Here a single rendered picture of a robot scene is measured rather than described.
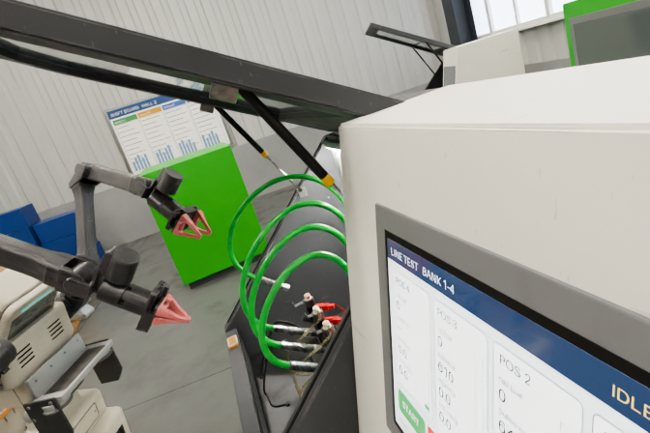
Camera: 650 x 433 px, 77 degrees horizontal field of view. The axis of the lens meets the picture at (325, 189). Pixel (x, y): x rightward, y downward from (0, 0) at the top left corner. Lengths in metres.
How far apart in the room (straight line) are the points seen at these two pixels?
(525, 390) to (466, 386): 0.09
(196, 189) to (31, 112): 4.42
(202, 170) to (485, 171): 4.02
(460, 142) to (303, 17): 7.34
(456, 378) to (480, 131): 0.25
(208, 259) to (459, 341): 4.14
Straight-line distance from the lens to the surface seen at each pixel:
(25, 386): 1.55
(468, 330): 0.43
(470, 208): 0.39
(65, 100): 8.03
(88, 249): 1.62
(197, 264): 4.51
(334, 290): 1.49
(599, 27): 3.53
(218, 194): 4.35
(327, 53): 7.67
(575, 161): 0.30
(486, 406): 0.45
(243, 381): 1.21
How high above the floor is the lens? 1.62
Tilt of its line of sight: 14 degrees down
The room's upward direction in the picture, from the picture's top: 18 degrees counter-clockwise
